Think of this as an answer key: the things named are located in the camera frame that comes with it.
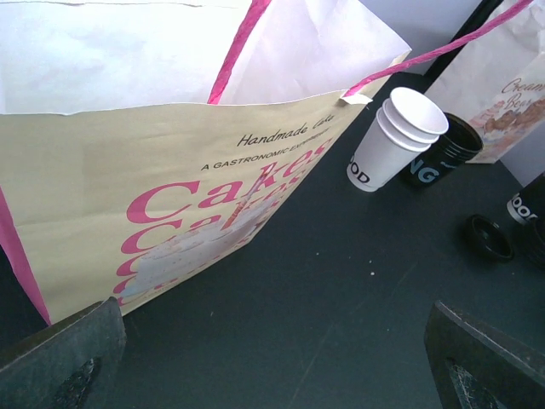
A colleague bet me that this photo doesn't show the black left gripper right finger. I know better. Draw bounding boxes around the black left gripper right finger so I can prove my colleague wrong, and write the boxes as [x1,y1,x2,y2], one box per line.
[424,301,544,408]

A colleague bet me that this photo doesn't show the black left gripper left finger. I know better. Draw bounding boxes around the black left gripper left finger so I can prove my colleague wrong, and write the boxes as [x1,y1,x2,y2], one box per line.
[1,297,127,408]

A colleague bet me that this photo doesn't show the black lid stack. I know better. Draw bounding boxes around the black lid stack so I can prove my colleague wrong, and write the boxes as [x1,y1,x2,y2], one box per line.
[400,113,483,188]

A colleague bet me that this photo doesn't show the cream paper bag pink sides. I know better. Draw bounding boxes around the cream paper bag pink sides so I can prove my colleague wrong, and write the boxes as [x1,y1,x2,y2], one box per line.
[0,0,533,327]

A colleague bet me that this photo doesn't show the small stack paper cups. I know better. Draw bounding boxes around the small stack paper cups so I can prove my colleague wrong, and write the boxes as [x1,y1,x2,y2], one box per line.
[347,87,449,193]

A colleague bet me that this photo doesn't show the tall stack paper cups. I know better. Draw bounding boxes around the tall stack paper cups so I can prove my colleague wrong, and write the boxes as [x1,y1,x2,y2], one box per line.
[507,172,544,270]

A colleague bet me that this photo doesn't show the Cream Bear printed paper bag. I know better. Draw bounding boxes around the Cream Bear printed paper bag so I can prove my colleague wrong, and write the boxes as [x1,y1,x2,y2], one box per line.
[426,1,544,164]

